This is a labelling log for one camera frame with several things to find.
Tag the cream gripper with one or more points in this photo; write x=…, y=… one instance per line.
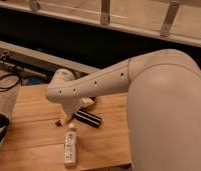
x=71, y=106

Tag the white plastic bottle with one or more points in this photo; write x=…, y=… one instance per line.
x=70, y=145

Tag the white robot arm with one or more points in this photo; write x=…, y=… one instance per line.
x=163, y=106

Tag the blue object behind table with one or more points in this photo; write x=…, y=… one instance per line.
x=33, y=81

